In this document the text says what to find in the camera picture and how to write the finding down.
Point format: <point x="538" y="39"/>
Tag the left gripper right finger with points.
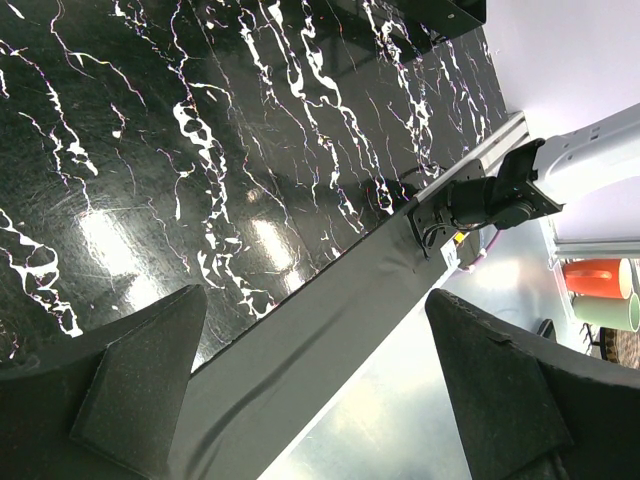
<point x="529" y="408"/>

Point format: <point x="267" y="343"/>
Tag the orange background mug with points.
<point x="602" y="278"/>

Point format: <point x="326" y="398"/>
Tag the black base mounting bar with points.
<point x="246" y="405"/>

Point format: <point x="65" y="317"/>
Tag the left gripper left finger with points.
<point x="104" y="405"/>

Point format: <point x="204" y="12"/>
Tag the green background mug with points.
<point x="617" y="314"/>

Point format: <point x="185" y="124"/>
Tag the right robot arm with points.
<point x="534" y="180"/>

